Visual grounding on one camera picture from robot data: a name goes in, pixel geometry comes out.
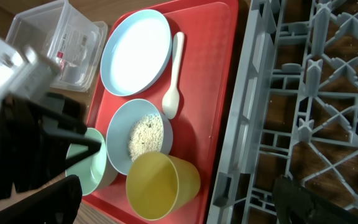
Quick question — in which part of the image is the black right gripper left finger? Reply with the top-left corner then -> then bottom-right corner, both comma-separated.
0,175 -> 82,224

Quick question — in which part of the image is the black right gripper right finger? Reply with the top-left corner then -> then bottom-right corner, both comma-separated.
272,176 -> 358,224

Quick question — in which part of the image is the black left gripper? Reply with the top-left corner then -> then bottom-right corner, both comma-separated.
0,95 -> 101,200

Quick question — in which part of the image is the mint green bowl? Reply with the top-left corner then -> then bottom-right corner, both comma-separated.
65,128 -> 118,196

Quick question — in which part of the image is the light blue rice bowl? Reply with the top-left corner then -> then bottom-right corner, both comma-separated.
106,99 -> 173,175

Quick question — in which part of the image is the yellow plastic cup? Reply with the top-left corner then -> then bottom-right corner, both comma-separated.
126,152 -> 201,221

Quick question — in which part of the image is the white plastic spoon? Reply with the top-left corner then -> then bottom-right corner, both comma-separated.
162,32 -> 185,119

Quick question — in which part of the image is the grey dishwasher rack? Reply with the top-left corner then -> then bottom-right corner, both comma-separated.
206,0 -> 358,223

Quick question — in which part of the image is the clear plastic bin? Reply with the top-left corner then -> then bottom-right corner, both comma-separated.
6,0 -> 108,92

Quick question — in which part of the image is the red plastic tray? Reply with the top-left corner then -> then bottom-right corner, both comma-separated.
83,0 -> 239,223

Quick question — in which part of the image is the light blue plate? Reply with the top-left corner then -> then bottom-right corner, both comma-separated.
100,9 -> 172,96

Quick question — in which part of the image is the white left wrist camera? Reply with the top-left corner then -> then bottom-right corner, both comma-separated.
0,38 -> 61,108

